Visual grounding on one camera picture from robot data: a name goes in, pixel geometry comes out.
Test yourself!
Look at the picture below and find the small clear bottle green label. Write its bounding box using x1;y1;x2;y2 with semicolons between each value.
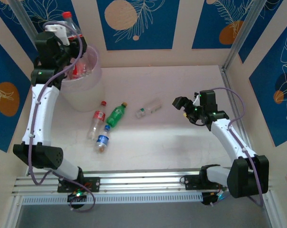
135;97;163;119

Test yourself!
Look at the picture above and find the cola bottle with red cap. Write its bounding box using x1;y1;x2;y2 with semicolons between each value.
62;11;88;62
86;100;108;141

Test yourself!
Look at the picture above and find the green soda bottle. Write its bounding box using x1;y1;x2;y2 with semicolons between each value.
106;102;128;129

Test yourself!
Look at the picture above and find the blue label water bottle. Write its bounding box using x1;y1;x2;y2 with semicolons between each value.
93;124;111;154

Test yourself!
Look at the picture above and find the translucent purple bin liner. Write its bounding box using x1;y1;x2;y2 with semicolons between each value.
62;44;103;84

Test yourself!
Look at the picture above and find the white plastic waste bin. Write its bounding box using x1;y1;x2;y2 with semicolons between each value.
59;44;106;113

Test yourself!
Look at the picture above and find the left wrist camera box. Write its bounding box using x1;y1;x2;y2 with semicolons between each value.
44;22;71;46

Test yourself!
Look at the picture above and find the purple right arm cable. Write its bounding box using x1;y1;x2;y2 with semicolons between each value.
211;87;265;208

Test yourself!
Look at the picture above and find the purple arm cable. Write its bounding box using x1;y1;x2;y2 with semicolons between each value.
28;20;96;213
211;87;265;208

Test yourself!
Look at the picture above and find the aluminium table edge rail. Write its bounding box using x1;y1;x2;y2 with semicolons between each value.
220;67;259;171

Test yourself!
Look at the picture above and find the aluminium frame post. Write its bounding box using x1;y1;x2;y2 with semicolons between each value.
8;0;39;41
222;0;269;72

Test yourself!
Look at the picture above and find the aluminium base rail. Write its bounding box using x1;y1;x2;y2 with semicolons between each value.
12;169;272;195

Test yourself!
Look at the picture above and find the white slotted cable duct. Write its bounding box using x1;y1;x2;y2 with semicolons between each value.
21;192;204;206

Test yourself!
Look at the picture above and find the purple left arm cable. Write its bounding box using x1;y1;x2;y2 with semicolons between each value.
28;20;96;213

